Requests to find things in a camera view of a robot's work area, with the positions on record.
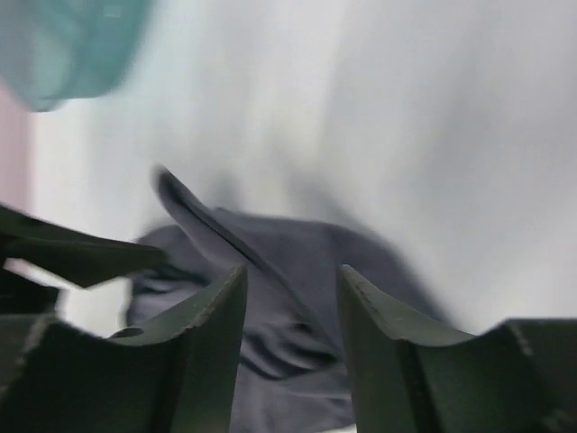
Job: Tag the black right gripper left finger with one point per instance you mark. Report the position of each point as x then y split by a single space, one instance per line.
174 373

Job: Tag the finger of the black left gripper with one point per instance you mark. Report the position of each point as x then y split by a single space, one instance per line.
81 259

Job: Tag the dark grey-blue towel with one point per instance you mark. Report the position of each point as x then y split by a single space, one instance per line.
291 376

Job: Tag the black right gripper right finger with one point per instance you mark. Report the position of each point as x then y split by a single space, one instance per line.
410 373

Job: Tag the teal plastic bin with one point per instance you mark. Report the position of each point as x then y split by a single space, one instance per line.
55 50

